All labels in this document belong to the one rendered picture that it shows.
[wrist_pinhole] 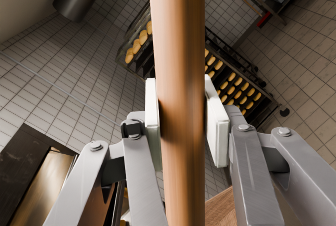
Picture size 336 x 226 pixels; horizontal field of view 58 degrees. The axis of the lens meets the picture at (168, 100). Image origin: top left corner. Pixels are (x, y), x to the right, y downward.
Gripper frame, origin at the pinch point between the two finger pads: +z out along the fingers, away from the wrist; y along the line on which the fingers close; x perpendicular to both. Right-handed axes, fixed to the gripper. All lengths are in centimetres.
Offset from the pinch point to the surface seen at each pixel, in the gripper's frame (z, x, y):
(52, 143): 151, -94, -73
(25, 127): 151, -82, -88
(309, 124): 227, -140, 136
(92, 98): 232, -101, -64
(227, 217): 143, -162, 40
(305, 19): 382, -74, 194
